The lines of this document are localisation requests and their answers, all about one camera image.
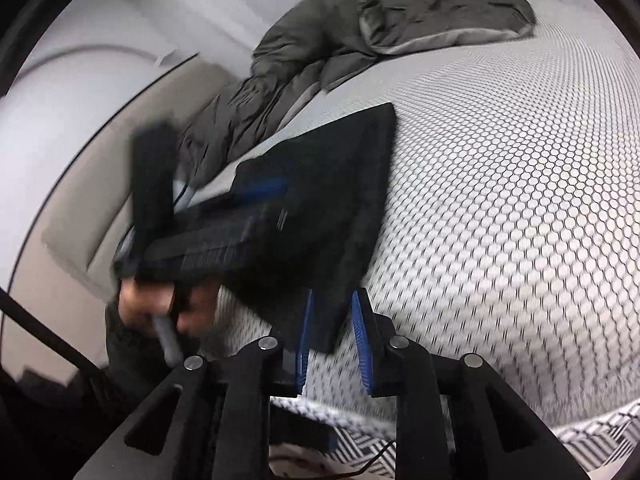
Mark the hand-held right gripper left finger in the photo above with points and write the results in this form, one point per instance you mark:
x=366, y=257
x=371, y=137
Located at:
x=306, y=332

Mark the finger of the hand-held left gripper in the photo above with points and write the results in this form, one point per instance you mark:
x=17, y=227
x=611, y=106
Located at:
x=265, y=188

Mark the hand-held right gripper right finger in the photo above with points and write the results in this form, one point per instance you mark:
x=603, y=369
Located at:
x=361, y=340

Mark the black pants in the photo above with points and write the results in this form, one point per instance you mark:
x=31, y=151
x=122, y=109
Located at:
x=330, y=200

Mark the person's left hand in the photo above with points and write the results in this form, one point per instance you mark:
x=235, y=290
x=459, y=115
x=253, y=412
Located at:
x=197, y=310

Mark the black floor strip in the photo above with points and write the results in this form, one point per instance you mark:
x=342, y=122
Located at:
x=45, y=332

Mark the white hexagon patterned mattress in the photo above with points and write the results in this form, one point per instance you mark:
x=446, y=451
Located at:
x=500, y=185

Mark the grey puffer jacket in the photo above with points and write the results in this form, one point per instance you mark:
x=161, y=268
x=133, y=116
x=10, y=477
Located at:
x=400, y=15

